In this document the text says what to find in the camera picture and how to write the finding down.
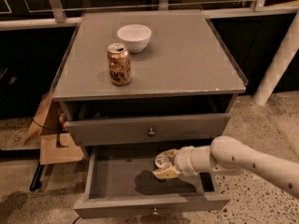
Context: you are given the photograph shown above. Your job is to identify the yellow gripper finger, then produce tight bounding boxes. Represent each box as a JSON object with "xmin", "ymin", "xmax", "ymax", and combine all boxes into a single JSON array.
[
  {"xmin": 152, "ymin": 166, "xmax": 180, "ymax": 179},
  {"xmin": 157, "ymin": 149, "xmax": 178, "ymax": 161}
]

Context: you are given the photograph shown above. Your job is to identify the metal top drawer knob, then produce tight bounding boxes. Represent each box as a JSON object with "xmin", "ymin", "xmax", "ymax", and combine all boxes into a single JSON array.
[{"xmin": 148, "ymin": 128, "xmax": 156, "ymax": 136}]

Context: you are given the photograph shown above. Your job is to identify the green soda can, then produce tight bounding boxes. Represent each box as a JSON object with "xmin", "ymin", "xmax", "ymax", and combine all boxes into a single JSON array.
[{"xmin": 154, "ymin": 154, "xmax": 170, "ymax": 169}]

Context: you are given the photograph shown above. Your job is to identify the gold soda can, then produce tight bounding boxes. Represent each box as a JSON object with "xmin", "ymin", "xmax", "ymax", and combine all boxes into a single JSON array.
[{"xmin": 107, "ymin": 43, "xmax": 131, "ymax": 86}]

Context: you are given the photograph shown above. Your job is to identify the metal drawer knob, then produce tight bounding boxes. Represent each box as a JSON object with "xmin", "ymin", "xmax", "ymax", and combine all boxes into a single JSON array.
[
  {"xmin": 148, "ymin": 128, "xmax": 156, "ymax": 136},
  {"xmin": 152, "ymin": 207, "xmax": 160, "ymax": 216}
]

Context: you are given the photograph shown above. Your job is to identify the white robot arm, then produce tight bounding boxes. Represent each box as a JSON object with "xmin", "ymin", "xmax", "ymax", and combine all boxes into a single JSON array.
[{"xmin": 152, "ymin": 136, "xmax": 299, "ymax": 199}]

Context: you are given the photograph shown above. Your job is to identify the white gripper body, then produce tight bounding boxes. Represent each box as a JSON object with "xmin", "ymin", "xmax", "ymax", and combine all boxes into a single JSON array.
[{"xmin": 174, "ymin": 147, "xmax": 198, "ymax": 176}]

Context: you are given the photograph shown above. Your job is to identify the grey open middle drawer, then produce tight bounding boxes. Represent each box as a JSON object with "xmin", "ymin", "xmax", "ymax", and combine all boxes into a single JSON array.
[{"xmin": 74, "ymin": 141, "xmax": 230, "ymax": 218}]

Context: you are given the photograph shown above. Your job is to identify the grey top drawer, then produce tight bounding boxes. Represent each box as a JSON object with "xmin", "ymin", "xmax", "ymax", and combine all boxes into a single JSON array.
[{"xmin": 65, "ymin": 113, "xmax": 231, "ymax": 146}]

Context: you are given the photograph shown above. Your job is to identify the grey drawer cabinet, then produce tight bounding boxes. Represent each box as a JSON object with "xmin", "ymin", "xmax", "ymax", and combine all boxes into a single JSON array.
[{"xmin": 50, "ymin": 9, "xmax": 249, "ymax": 154}]

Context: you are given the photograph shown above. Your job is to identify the metal middle drawer knob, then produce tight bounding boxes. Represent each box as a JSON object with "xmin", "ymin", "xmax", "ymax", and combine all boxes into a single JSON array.
[{"xmin": 152, "ymin": 207, "xmax": 160, "ymax": 216}]

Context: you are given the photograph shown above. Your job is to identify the metal window rail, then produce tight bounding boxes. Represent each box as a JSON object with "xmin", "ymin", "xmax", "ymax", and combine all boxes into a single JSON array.
[{"xmin": 0, "ymin": 0, "xmax": 299, "ymax": 31}]

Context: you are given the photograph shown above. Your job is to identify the white ceramic bowl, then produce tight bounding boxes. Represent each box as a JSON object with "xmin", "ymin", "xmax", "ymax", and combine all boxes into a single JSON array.
[{"xmin": 117, "ymin": 24, "xmax": 151, "ymax": 53}]

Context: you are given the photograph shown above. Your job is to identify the black cable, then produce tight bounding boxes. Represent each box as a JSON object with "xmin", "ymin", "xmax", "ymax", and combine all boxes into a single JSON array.
[{"xmin": 30, "ymin": 116, "xmax": 64, "ymax": 132}]

